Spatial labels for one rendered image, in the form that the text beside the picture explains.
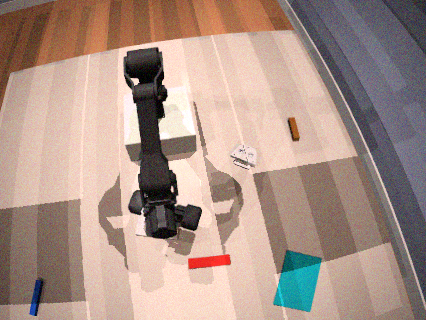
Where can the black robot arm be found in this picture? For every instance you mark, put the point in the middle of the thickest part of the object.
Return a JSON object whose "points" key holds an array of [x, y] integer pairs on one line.
{"points": [[155, 178]]}

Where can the red flat bar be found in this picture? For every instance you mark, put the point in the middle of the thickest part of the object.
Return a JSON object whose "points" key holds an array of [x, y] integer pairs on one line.
{"points": [[209, 261]]}

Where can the blue rectangular bar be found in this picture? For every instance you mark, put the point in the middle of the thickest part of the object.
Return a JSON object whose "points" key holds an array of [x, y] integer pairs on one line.
{"points": [[36, 298]]}

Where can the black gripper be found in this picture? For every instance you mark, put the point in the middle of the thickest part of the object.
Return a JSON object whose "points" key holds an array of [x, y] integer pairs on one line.
{"points": [[186, 216]]}

